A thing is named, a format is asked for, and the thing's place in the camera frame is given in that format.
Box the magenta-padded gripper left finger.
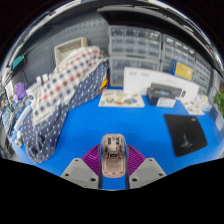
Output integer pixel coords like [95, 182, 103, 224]
[60, 143, 104, 189]

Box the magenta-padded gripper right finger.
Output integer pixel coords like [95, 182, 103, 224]
[124, 143, 168, 190]

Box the pink translucent computer mouse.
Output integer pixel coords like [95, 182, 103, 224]
[100, 133, 127, 179]

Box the black mouse pad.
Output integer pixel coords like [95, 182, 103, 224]
[163, 113, 209, 158]

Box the navy polka dot cloth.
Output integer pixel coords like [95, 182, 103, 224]
[20, 61, 110, 164]

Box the small colourful sticker sheet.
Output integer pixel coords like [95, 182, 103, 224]
[97, 88, 146, 109]

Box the small black blue box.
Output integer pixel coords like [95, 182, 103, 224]
[146, 82, 187, 109]

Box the large colourful sticker sheet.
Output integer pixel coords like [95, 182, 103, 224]
[181, 99, 205, 116]

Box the white keyboard packaging box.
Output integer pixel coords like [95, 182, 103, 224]
[123, 66, 200, 104]

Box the red blue checked cloth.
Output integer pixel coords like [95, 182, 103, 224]
[31, 45, 109, 126]

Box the white tissue box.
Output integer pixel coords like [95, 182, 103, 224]
[194, 93, 213, 113]

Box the purple bag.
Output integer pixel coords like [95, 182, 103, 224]
[13, 81, 28, 101]

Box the yellow card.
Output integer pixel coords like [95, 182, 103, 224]
[170, 59, 195, 82]

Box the potted green plant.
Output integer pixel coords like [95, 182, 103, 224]
[213, 89, 224, 118]

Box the white woven basket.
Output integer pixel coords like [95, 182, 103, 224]
[54, 36, 89, 66]

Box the dark wall shelf unit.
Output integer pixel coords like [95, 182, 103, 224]
[96, 3, 214, 39]

